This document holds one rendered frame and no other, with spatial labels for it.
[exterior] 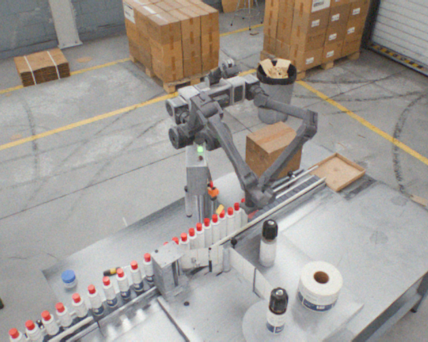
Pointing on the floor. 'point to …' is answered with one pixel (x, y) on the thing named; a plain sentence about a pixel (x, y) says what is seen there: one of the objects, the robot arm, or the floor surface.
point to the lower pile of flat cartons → (42, 67)
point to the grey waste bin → (275, 92)
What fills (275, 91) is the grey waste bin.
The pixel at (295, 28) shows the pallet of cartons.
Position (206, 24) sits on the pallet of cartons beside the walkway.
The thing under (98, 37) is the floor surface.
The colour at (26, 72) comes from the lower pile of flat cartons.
